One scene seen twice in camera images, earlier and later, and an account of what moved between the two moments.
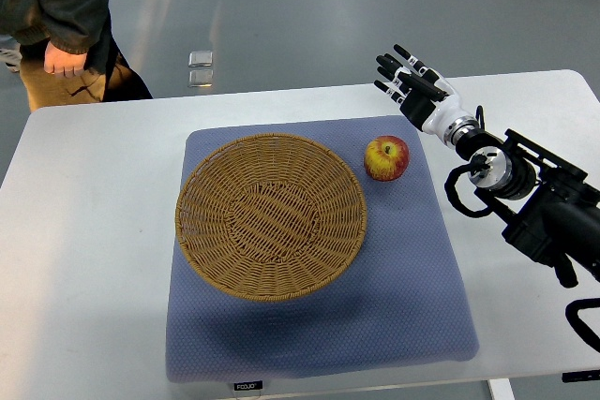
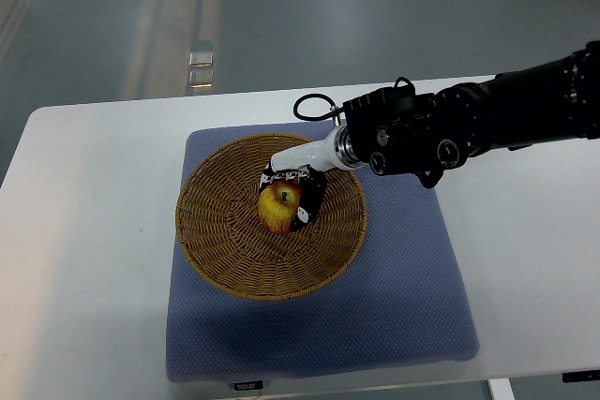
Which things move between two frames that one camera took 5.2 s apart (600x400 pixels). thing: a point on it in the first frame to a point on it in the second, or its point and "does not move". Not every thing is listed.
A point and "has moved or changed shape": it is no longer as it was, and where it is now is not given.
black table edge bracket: (580, 376) does not move
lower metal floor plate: (201, 78) does not move
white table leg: (501, 389) does not move
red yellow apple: (386, 157) has moved or changed shape
